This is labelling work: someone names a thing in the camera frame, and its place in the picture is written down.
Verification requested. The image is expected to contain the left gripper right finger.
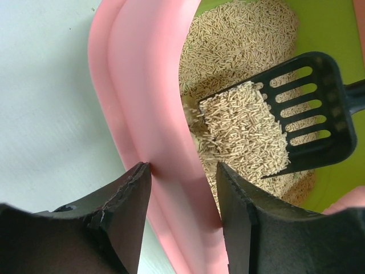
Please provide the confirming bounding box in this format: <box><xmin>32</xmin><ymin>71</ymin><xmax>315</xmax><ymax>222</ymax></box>
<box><xmin>216</xmin><ymin>162</ymin><xmax>364</xmax><ymax>273</ymax></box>

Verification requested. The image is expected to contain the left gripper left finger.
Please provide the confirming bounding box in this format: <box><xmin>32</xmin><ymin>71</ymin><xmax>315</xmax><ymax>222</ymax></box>
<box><xmin>38</xmin><ymin>162</ymin><xmax>152</xmax><ymax>273</ymax></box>

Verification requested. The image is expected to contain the black litter scoop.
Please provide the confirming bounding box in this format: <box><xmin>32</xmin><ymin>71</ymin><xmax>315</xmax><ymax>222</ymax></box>
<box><xmin>199</xmin><ymin>51</ymin><xmax>365</xmax><ymax>179</ymax></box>

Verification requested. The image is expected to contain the pink litter box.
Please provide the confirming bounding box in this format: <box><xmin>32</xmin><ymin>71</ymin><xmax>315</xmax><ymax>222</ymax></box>
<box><xmin>87</xmin><ymin>0</ymin><xmax>365</xmax><ymax>274</ymax></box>

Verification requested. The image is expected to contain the beige cat litter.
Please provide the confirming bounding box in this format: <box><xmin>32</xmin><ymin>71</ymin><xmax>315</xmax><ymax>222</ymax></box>
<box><xmin>179</xmin><ymin>1</ymin><xmax>315</xmax><ymax>206</ymax></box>

